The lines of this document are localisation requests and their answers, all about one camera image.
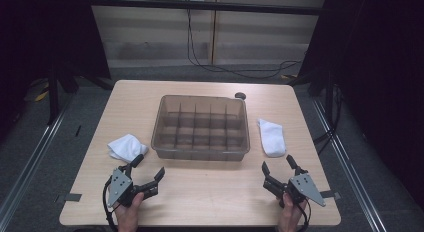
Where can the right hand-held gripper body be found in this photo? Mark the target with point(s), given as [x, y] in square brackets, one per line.
[305, 187]

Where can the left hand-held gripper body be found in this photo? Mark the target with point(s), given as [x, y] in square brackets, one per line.
[119, 185]

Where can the white sock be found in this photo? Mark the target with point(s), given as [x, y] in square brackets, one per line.
[272, 138]
[126, 147]

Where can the brown divided storage box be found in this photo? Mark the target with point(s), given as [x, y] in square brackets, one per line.
[200, 128]

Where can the person's left hand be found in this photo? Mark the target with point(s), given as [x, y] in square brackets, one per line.
[128, 217]

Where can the person's right hand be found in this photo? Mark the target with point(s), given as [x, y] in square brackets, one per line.
[288, 217]

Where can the grey tape piece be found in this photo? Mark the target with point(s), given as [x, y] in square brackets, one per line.
[329, 194]
[72, 197]

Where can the black metal stand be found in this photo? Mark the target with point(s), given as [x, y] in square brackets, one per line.
[53, 98]
[329, 102]

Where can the small dark round knob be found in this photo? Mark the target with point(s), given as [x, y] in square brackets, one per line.
[240, 95]

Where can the yellow floor object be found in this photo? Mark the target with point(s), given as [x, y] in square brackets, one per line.
[41, 96]

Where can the black curtain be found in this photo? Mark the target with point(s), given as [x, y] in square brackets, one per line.
[383, 75]
[40, 32]

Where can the black horizontal bar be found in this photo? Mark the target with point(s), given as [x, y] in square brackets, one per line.
[200, 6]

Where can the metal floor rail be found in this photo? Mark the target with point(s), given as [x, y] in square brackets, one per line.
[346, 165]
[33, 160]

